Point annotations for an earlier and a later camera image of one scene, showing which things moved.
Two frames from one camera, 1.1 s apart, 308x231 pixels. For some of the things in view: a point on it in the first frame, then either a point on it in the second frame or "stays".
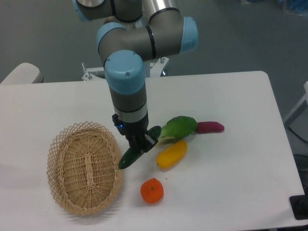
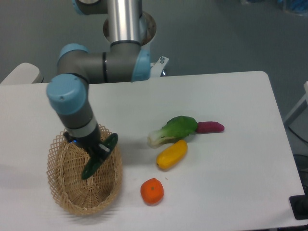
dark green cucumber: (134, 153) to (110, 142)
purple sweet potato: (209, 127) stays
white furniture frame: (305, 98) stays
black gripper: (134, 132) to (89, 142)
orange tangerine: (152, 190) stays
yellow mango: (172, 155) stays
